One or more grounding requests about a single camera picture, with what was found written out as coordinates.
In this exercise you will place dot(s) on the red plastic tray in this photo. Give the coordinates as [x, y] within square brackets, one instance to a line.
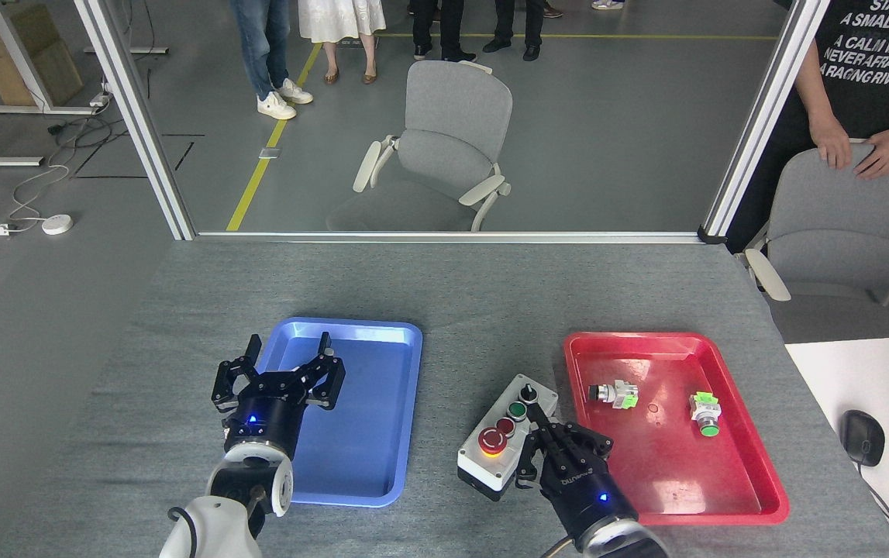
[669, 465]

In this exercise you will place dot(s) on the bystander person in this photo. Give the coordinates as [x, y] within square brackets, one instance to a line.
[553, 12]
[262, 39]
[510, 23]
[448, 27]
[607, 4]
[339, 19]

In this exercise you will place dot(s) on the person's right hand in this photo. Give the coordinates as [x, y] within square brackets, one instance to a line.
[832, 143]

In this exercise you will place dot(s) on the silver frame rail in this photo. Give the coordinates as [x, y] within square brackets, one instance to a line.
[382, 235]

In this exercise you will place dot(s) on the cardboard box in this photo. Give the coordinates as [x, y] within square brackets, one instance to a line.
[22, 27]
[41, 77]

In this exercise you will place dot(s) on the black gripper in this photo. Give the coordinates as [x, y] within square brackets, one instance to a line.
[584, 496]
[270, 422]

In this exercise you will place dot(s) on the white table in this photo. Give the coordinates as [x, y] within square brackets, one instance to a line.
[847, 380]

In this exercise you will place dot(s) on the green push button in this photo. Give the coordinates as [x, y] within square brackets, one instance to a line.
[706, 411]

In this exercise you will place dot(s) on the white power strip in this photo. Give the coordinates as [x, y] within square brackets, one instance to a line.
[99, 99]

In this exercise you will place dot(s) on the grey control box with buttons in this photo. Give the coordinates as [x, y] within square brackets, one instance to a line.
[491, 465]

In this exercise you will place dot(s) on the silver frame post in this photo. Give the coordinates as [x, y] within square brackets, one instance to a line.
[142, 124]
[762, 124]

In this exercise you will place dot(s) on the silver floor plate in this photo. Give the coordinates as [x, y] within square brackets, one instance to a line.
[270, 153]

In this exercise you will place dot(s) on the grey office chair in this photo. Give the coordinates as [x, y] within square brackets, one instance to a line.
[839, 225]
[452, 116]

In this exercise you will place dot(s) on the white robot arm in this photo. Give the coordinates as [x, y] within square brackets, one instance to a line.
[215, 527]

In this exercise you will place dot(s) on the blue plastic tray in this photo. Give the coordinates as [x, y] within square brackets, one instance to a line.
[374, 403]

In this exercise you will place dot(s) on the black selector switch green block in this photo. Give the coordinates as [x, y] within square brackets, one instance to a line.
[615, 393]

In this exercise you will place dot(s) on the black computer mouse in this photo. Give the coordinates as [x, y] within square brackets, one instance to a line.
[863, 438]

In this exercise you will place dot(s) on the round white device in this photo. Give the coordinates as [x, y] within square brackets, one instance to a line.
[57, 224]

